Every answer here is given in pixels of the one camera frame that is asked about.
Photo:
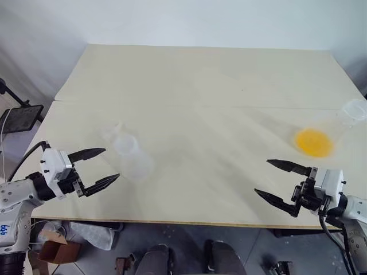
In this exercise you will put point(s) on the flask with orange liquid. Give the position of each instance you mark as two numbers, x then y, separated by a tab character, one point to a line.
315	141

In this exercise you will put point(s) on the empty clear plastic beaker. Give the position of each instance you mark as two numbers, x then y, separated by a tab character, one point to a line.
132	157

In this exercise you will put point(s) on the clear crumpled plastic bag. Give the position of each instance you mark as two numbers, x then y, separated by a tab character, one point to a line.
91	233

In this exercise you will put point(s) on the grey metal clamp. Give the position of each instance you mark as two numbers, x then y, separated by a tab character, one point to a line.
278	267

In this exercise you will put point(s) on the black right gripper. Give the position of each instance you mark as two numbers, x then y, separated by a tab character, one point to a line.
308	196

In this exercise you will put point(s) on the brown cardboard box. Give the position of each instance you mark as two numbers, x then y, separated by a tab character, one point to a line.
57	249

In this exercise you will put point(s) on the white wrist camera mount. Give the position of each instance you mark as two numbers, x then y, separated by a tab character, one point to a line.
54	164
329	183

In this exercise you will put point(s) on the dark rounded shape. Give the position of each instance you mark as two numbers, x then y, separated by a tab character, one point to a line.
223	257
156	259

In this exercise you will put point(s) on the small brown metal bracket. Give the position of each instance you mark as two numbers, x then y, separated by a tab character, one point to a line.
124	263

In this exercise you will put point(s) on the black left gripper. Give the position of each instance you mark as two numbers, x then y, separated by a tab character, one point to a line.
67	186

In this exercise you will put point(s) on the black flat stand base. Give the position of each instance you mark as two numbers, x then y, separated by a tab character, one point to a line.
20	117

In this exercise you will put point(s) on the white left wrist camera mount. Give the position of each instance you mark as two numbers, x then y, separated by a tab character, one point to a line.
54	164

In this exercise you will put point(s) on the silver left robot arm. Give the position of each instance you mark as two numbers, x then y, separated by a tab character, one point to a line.
11	197

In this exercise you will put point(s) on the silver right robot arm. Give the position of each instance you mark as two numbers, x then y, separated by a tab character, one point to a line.
357	210

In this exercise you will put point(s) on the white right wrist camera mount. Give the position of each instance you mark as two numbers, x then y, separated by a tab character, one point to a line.
329	183

